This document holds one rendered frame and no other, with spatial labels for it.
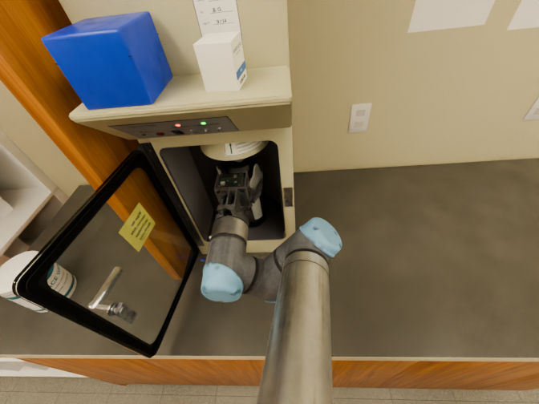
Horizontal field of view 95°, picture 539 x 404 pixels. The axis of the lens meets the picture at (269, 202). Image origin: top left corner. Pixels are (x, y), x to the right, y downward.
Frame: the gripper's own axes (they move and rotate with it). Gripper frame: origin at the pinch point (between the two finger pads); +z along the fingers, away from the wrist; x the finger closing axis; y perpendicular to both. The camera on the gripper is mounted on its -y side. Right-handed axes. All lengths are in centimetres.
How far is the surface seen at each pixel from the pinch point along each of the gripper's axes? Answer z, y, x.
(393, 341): -36, -27, -37
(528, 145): 34, -26, -109
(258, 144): -3.8, 10.9, -6.4
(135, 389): -42, -121, 79
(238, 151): -6.5, 11.2, -2.0
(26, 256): -17, -13, 65
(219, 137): -8.3, 16.6, 0.7
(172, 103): -18.4, 29.4, 2.5
